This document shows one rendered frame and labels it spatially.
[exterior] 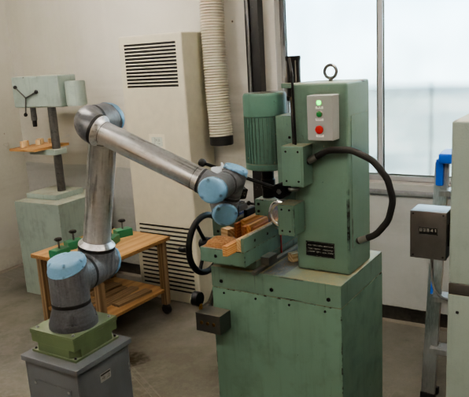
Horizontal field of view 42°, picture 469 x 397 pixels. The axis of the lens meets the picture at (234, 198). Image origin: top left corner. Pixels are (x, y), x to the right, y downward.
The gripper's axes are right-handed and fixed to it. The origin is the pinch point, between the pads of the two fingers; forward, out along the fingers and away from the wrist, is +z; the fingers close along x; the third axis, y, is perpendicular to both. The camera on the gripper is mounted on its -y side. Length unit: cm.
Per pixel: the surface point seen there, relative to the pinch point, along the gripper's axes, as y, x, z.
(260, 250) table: -17.8, 20.2, -20.5
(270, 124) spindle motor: -14.8, -27.3, -5.1
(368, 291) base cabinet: -63, 28, -30
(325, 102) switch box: -27, -44, -29
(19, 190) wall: 122, 129, 266
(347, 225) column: -44, -1, -36
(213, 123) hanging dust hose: -14, 15, 143
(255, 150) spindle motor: -11.1, -15.7, -4.4
